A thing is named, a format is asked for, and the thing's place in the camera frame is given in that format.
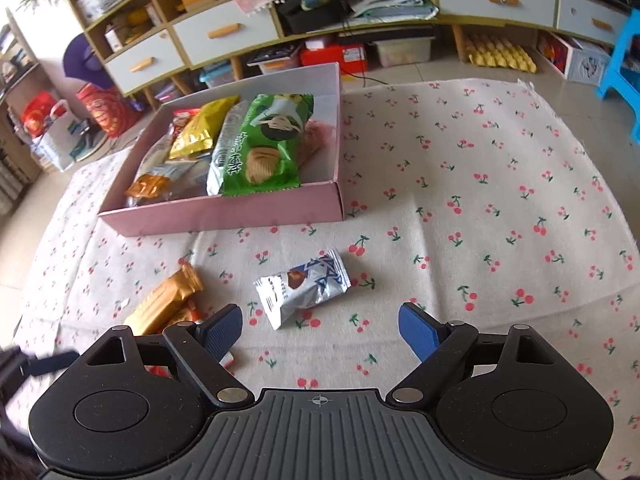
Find blue plastic stool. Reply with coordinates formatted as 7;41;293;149
594;9;640;144

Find small red candy pack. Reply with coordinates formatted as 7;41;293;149
170;108;200;136

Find black storage bag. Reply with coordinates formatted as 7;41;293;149
277;0;349;35

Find yellow egg tray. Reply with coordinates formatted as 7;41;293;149
464;34;538;74

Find pink floral snack pack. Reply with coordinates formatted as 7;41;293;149
297;120;334;167

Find orange silver snack pack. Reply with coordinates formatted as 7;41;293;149
125;160;195;200

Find long silver-green snack pack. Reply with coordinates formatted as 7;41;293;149
206;100;250;196

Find yellow snack bag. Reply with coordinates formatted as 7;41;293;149
167;96;240;160

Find red white biscuit pack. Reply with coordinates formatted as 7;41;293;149
146;299;237;378

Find wooden tv cabinet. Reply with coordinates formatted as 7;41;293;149
81;0;628;96

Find pink cardboard box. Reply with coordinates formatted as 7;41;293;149
99;64;345;236

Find red gift bag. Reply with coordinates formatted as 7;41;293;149
21;90;67;139

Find red round gift box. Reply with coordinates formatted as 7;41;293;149
76;82;142;139

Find clear plastic storage bin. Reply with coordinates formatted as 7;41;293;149
373;37;433;67

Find green chips snack bag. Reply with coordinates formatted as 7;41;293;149
221;93;314;196

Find blue silver chocolate pack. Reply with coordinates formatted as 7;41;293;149
254;249;352;330

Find white patterned toy box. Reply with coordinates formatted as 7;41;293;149
536;30;611;87

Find purple plush toy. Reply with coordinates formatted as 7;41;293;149
63;34;114;90

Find gold wafer bar pack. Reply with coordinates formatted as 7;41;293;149
125;263;204;336

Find white shopping bag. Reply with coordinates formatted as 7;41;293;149
34;100;96;172

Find cherry print floor cloth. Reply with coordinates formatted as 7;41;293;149
11;79;639;479

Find red shoe box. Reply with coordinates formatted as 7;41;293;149
299;44;368;75

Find white rice cracker pack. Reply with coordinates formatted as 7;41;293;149
134;131;174;181

